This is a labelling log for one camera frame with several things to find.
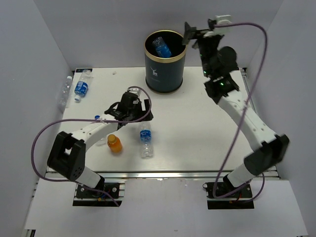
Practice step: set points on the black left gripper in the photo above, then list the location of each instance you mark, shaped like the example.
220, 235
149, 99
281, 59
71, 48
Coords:
138, 104

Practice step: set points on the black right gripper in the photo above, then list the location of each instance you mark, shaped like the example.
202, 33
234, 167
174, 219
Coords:
189, 33

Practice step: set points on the blue cap blue label bottle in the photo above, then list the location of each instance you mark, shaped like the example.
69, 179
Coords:
161, 48

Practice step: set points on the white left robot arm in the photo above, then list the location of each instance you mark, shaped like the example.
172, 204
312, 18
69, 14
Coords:
67, 156

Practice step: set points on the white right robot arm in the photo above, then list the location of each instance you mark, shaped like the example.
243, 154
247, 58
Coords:
268, 148

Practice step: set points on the dark blue gold-rimmed bin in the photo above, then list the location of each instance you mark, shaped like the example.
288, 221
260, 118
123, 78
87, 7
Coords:
164, 75

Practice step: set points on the clear bottle blue label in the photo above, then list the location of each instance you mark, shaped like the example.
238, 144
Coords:
147, 150

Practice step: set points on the small orange juice bottle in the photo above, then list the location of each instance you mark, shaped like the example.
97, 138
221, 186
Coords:
114, 144

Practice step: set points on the blue label bottle far left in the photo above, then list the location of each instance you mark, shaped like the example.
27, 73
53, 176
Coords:
82, 85

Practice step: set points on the blue corner sticker left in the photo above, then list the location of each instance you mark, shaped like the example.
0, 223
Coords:
81, 70

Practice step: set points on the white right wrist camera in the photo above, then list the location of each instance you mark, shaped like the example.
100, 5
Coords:
218, 26

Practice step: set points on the clear bottle at left wall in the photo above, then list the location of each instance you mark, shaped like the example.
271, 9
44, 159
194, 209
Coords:
64, 93

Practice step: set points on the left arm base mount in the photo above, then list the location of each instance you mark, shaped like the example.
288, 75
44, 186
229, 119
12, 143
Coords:
111, 196

